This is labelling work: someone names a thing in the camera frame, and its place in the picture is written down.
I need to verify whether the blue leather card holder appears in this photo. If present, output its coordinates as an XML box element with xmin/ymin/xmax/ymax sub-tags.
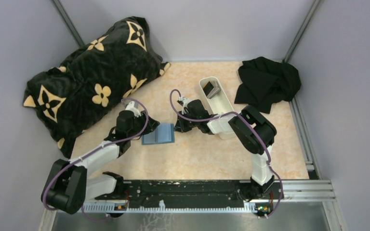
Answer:
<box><xmin>142</xmin><ymin>123</ymin><xmax>175</xmax><ymax>145</ymax></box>

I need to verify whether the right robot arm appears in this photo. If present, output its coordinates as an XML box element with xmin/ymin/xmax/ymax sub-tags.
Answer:
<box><xmin>175</xmin><ymin>97</ymin><xmax>277</xmax><ymax>186</ymax></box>

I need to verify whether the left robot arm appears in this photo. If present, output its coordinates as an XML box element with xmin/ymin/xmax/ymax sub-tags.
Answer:
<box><xmin>41</xmin><ymin>109</ymin><xmax>160</xmax><ymax>214</ymax></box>

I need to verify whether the white oblong plastic bin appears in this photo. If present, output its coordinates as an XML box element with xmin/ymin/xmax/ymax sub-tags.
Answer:
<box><xmin>199</xmin><ymin>77</ymin><xmax>236</xmax><ymax>140</ymax></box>

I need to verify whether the black flower-patterned pillow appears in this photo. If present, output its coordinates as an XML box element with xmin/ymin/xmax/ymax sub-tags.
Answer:
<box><xmin>23</xmin><ymin>16</ymin><xmax>170</xmax><ymax>158</ymax></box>

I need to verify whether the black cloth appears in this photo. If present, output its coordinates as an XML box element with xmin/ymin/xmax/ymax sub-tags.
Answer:
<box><xmin>234</xmin><ymin>57</ymin><xmax>302</xmax><ymax>114</ymax></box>

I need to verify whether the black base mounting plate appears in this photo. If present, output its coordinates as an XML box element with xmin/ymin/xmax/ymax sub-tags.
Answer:
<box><xmin>96</xmin><ymin>180</ymin><xmax>284</xmax><ymax>209</ymax></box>

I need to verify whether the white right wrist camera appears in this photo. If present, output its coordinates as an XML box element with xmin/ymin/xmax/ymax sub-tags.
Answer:
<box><xmin>177</xmin><ymin>97</ymin><xmax>192</xmax><ymax>107</ymax></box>

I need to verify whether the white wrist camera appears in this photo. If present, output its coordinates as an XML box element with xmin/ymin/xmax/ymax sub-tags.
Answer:
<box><xmin>177</xmin><ymin>97</ymin><xmax>192</xmax><ymax>107</ymax></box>
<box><xmin>125</xmin><ymin>101</ymin><xmax>141</xmax><ymax>117</ymax></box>

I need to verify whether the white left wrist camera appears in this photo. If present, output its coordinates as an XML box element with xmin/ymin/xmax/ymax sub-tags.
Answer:
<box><xmin>125</xmin><ymin>101</ymin><xmax>141</xmax><ymax>117</ymax></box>

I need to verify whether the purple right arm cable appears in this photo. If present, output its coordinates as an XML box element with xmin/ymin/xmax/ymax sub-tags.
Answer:
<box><xmin>170</xmin><ymin>89</ymin><xmax>285</xmax><ymax>219</ymax></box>

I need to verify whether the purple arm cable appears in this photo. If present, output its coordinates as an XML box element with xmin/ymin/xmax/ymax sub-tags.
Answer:
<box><xmin>170</xmin><ymin>89</ymin><xmax>285</xmax><ymax>219</ymax></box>
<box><xmin>42</xmin><ymin>98</ymin><xmax>149</xmax><ymax>222</ymax></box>

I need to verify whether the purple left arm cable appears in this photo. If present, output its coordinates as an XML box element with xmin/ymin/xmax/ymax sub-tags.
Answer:
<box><xmin>42</xmin><ymin>98</ymin><xmax>149</xmax><ymax>222</ymax></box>

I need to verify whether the aluminium front rail frame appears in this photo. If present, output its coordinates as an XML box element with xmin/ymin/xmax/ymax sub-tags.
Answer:
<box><xmin>39</xmin><ymin>178</ymin><xmax>347</xmax><ymax>231</ymax></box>

